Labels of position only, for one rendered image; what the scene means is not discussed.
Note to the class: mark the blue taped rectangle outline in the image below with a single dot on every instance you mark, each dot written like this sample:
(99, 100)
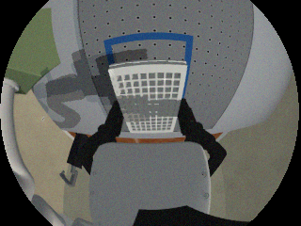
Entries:
(153, 36)

